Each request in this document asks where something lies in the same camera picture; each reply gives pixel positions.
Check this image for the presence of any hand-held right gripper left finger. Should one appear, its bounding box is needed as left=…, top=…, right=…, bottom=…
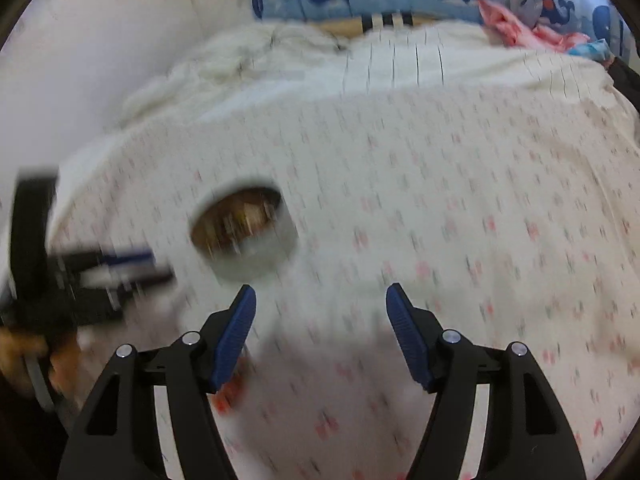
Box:
left=56, top=284, right=257, bottom=480

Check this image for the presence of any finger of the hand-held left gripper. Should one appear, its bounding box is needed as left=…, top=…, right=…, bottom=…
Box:
left=75, top=269, right=176, bottom=303
left=60, top=247, right=157, bottom=275

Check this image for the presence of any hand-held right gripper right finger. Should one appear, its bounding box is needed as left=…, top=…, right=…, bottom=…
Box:
left=386, top=283, right=587, bottom=480

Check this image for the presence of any red cord bracelet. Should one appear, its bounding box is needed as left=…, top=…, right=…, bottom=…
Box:
left=212, top=352, right=251, bottom=415

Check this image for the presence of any round metal tin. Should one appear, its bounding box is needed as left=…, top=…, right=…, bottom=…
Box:
left=189, top=175, right=298, bottom=282

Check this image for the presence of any person's left hand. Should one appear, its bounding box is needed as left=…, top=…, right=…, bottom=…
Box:
left=0, top=332, right=82, bottom=406

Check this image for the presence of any cherry print bed sheet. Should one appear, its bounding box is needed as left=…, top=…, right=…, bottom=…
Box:
left=0, top=80, right=640, bottom=480

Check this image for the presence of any white striped quilt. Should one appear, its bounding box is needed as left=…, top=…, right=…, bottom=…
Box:
left=120, top=22, right=621, bottom=128

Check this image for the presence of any black striped pillow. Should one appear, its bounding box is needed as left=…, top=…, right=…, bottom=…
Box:
left=315, top=10, right=436, bottom=36

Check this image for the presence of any pink cloth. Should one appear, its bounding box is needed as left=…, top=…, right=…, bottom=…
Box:
left=477, top=0, right=591, bottom=53

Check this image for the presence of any black puffer jacket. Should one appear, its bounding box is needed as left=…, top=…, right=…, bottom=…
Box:
left=607, top=57, right=640, bottom=108

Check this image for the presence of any light blue cloth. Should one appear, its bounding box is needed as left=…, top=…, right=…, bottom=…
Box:
left=567, top=39, right=613, bottom=65

